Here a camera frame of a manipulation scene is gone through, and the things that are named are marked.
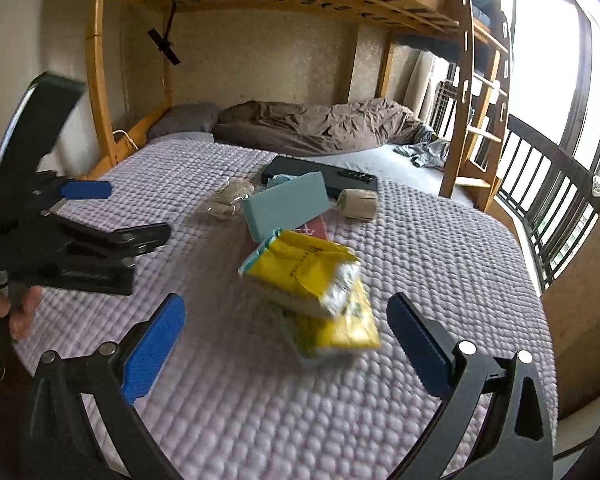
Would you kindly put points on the yellow tissue packet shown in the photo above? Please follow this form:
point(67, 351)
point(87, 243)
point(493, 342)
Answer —
point(350, 332)

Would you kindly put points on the clear plastic bag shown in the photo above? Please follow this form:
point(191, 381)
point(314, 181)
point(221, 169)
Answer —
point(232, 191)

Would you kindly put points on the white upright mattress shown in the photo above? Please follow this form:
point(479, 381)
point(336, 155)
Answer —
point(425, 90)

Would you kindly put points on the quilted lilac blanket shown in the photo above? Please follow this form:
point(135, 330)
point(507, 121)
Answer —
point(430, 260)

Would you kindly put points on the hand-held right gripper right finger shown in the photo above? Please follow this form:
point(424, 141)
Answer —
point(420, 347)

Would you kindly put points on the crumpled grey garment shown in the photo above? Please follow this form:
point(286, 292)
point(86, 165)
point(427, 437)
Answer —
point(425, 152)

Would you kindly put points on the pale grey bed sheet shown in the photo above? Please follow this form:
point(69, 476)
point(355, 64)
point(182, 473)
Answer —
point(395, 170)

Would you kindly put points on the black clamp phone mount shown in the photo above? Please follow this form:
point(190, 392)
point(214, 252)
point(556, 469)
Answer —
point(164, 45)

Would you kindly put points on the brown duvet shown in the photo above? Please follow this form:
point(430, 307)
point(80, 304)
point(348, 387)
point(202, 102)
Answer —
point(305, 125)

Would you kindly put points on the grey pillow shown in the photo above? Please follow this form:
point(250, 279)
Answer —
point(185, 117)

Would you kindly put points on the yellow snack bag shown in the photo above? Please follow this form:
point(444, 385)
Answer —
point(295, 265)

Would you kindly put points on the red cardboard box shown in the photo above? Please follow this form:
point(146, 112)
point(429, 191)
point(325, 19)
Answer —
point(316, 230)

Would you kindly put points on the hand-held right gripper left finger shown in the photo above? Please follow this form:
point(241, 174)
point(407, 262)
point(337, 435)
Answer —
point(155, 345)

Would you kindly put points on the person's left hand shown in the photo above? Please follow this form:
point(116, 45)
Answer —
point(26, 312)

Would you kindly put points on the black remote control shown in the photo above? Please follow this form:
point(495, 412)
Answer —
point(356, 177)

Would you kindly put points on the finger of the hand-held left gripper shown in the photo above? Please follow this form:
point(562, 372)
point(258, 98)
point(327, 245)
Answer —
point(140, 237)
point(85, 189)

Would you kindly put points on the black balcony railing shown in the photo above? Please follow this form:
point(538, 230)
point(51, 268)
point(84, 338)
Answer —
point(540, 160)

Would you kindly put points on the wooden bunk ladder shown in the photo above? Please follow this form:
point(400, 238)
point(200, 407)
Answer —
point(462, 85)

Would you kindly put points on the teal cardboard box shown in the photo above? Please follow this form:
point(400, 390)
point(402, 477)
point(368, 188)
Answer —
point(285, 205)

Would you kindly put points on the dark window frame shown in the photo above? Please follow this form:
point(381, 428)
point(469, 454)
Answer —
point(582, 85)

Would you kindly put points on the flat black box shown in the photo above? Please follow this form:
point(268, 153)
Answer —
point(290, 167)

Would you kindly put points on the wooden bunk bed frame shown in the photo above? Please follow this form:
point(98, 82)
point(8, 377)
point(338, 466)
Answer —
point(97, 85)

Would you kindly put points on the beige paper roll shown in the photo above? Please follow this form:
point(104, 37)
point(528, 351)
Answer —
point(357, 204)

